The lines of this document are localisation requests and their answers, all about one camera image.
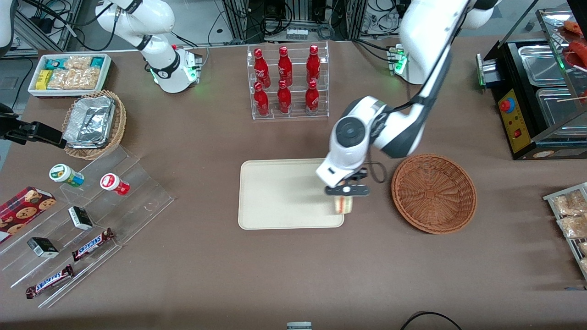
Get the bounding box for steel warmer pan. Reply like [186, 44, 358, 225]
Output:
[518, 44, 571, 86]
[535, 87, 587, 139]

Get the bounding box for black food warmer machine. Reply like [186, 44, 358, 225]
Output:
[476, 0, 587, 161]

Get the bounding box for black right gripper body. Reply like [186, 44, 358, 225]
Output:
[0, 104, 36, 143]

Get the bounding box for brown wicker basket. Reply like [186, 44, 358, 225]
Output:
[391, 154, 477, 235]

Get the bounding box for green lid cup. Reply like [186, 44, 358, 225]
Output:
[49, 164, 85, 188]

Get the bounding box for large clear cracker bag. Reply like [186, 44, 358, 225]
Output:
[47, 68, 100, 91]

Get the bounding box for clear acrylic bottle rack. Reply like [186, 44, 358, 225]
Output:
[247, 41, 330, 121]

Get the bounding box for triangle sandwich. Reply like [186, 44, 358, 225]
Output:
[333, 195, 355, 215]

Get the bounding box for red cola bottle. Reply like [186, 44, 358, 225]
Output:
[254, 48, 271, 88]
[277, 46, 294, 87]
[306, 44, 321, 85]
[254, 82, 270, 116]
[277, 80, 292, 115]
[305, 80, 320, 114]

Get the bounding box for beige plastic tray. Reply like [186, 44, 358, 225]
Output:
[238, 158, 345, 230]

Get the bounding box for tray of bagged snacks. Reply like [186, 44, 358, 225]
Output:
[543, 182, 587, 281]

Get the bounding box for clear nut snack bag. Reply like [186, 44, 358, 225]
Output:
[551, 190, 587, 216]
[556, 214, 587, 239]

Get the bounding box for red cookie box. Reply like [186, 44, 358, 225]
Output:
[0, 186, 57, 244]

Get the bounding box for snickers bar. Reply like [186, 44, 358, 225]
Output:
[25, 264, 75, 300]
[72, 227, 116, 262]

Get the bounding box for red lid cup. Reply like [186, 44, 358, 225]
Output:
[100, 173, 131, 196]

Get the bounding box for white snack bin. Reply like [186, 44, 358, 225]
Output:
[28, 53, 113, 98]

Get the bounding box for stacked foil containers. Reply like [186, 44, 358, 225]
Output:
[63, 96, 116, 149]

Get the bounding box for clear acrylic step stand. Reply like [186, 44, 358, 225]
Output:
[0, 144, 176, 309]

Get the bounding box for light wicker basket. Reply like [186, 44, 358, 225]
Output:
[61, 90, 127, 160]

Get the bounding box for small clear cracker bag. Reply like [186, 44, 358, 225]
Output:
[64, 55, 93, 71]

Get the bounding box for small black box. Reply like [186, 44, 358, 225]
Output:
[67, 206, 94, 231]
[27, 236, 60, 259]

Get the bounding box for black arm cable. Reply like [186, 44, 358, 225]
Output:
[366, 94, 432, 184]

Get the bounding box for yellow snack pack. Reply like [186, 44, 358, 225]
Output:
[36, 69, 54, 91]

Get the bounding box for black floor cable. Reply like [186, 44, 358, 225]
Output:
[399, 311, 464, 330]

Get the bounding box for red sausage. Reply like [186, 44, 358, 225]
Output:
[568, 40, 587, 70]

